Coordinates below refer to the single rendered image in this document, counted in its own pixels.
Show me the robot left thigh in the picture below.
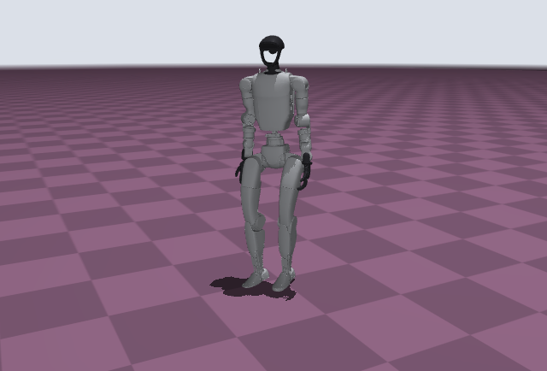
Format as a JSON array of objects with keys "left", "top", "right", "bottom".
[{"left": 278, "top": 152, "right": 304, "bottom": 231}]

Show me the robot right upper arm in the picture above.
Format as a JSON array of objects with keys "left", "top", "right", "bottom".
[{"left": 239, "top": 75, "right": 256, "bottom": 126}]

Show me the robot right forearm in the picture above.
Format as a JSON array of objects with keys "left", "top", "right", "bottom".
[{"left": 242, "top": 122, "right": 256, "bottom": 157}]

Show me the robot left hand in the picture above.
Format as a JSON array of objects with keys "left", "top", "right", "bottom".
[{"left": 297, "top": 153, "right": 312, "bottom": 191}]

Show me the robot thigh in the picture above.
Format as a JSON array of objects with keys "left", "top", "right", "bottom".
[
  {"left": 278, "top": 152, "right": 304, "bottom": 231},
  {"left": 240, "top": 153, "right": 266, "bottom": 231}
]

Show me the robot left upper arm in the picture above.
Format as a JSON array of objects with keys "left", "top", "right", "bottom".
[{"left": 290, "top": 75, "right": 309, "bottom": 127}]

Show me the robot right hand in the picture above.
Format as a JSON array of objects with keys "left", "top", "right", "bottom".
[{"left": 235, "top": 149, "right": 253, "bottom": 184}]

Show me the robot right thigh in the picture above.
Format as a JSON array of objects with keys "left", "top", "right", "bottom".
[{"left": 240, "top": 153, "right": 266, "bottom": 231}]

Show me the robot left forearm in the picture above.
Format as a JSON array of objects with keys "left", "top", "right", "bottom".
[{"left": 297, "top": 118, "right": 312, "bottom": 161}]

